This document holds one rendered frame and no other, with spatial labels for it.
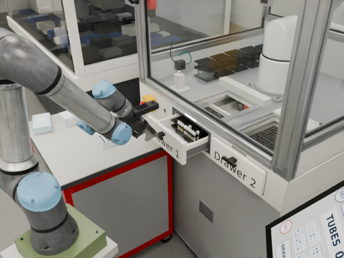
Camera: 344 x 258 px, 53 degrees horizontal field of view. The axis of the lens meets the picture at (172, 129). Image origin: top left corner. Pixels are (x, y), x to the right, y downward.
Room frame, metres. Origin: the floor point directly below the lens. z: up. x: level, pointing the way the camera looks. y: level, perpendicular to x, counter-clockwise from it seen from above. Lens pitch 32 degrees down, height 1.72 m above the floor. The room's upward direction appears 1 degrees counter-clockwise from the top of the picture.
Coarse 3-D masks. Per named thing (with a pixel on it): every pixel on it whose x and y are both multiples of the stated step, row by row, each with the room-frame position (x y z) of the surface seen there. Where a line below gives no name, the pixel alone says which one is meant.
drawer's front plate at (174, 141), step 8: (152, 120) 1.34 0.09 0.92; (160, 128) 1.28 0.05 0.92; (168, 136) 1.23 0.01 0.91; (176, 136) 1.20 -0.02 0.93; (160, 144) 1.29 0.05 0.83; (168, 144) 1.23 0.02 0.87; (176, 144) 1.18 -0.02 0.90; (184, 144) 1.15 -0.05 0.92; (168, 152) 1.23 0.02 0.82; (176, 152) 1.18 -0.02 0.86; (184, 152) 1.14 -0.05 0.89; (184, 160) 1.14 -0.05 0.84
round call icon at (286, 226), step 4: (288, 220) 0.64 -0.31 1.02; (280, 224) 0.65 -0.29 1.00; (284, 224) 0.64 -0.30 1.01; (288, 224) 0.63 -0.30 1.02; (292, 224) 0.62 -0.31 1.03; (280, 228) 0.63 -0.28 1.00; (284, 228) 0.62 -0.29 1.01; (288, 228) 0.62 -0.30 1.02; (292, 228) 0.61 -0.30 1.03; (280, 232) 0.62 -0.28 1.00; (284, 232) 0.61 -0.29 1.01; (280, 236) 0.61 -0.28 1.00
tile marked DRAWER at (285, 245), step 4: (288, 240) 0.58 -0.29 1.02; (280, 244) 0.58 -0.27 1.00; (284, 244) 0.58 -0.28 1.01; (288, 244) 0.57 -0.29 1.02; (276, 248) 0.58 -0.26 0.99; (280, 248) 0.57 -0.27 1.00; (284, 248) 0.56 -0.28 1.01; (288, 248) 0.56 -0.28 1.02; (276, 252) 0.57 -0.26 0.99; (280, 252) 0.56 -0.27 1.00; (284, 252) 0.55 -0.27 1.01; (288, 252) 0.55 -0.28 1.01; (276, 256) 0.56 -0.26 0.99; (280, 256) 0.55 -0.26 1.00; (284, 256) 0.54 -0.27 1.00; (288, 256) 0.53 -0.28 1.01
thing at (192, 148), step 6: (180, 114) 1.45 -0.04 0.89; (162, 120) 1.39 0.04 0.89; (168, 120) 1.41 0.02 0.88; (168, 126) 1.41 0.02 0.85; (174, 132) 1.38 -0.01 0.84; (186, 138) 1.32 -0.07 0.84; (204, 138) 1.23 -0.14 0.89; (192, 144) 1.19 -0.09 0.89; (198, 144) 1.21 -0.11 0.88; (204, 144) 1.22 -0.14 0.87; (186, 150) 1.17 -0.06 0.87; (192, 150) 1.19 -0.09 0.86; (198, 150) 1.21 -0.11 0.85; (186, 156) 1.17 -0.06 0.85
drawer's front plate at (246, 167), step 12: (216, 144) 1.16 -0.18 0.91; (216, 156) 1.16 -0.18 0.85; (228, 156) 1.10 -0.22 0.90; (240, 156) 1.05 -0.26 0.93; (228, 168) 1.09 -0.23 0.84; (240, 168) 1.04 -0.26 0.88; (252, 168) 0.99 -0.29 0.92; (240, 180) 1.04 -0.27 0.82; (252, 180) 0.99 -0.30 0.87; (264, 180) 0.95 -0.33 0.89
